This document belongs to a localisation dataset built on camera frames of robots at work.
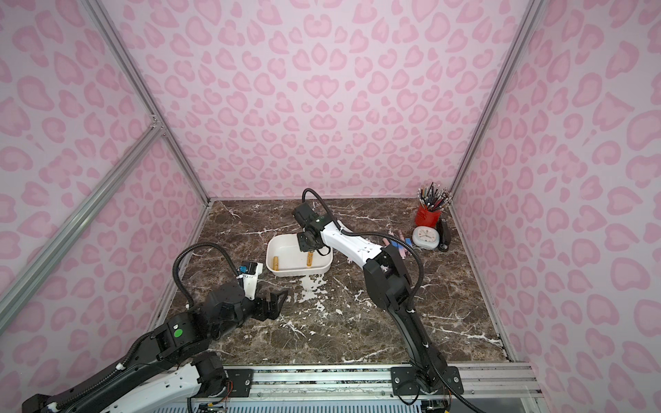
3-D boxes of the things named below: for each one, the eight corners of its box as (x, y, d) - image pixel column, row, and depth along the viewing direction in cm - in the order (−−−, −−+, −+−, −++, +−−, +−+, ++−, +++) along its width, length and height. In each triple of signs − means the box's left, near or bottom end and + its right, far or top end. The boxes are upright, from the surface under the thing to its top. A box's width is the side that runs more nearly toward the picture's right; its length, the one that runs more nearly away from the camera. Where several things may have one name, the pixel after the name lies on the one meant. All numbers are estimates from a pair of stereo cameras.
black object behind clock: (438, 250, 104) (442, 243, 100) (436, 225, 113) (439, 217, 109) (448, 252, 104) (452, 245, 100) (445, 226, 112) (449, 218, 108)
